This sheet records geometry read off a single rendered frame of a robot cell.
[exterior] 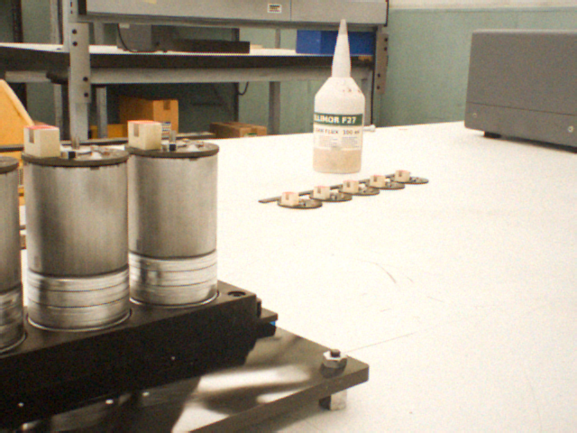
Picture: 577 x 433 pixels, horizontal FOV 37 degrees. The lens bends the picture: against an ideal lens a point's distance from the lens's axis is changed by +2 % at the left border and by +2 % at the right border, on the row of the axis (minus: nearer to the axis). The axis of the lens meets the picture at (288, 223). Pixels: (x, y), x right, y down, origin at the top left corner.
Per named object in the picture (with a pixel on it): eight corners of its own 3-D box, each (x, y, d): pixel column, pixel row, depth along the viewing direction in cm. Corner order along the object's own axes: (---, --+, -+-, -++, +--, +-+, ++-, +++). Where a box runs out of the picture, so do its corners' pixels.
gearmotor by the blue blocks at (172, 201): (233, 326, 24) (237, 144, 23) (160, 346, 22) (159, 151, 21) (183, 304, 26) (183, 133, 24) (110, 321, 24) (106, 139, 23)
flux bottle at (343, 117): (303, 170, 58) (307, 18, 56) (327, 164, 61) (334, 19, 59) (346, 175, 57) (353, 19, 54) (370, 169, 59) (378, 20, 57)
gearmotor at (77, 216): (148, 349, 22) (147, 152, 21) (59, 373, 20) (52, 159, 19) (98, 324, 24) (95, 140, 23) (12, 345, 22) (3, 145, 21)
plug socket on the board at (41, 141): (70, 156, 20) (69, 127, 20) (36, 159, 20) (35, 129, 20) (54, 152, 21) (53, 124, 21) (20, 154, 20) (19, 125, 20)
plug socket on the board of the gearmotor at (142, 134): (169, 148, 22) (169, 123, 22) (141, 151, 22) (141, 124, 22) (152, 144, 23) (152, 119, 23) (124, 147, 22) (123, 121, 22)
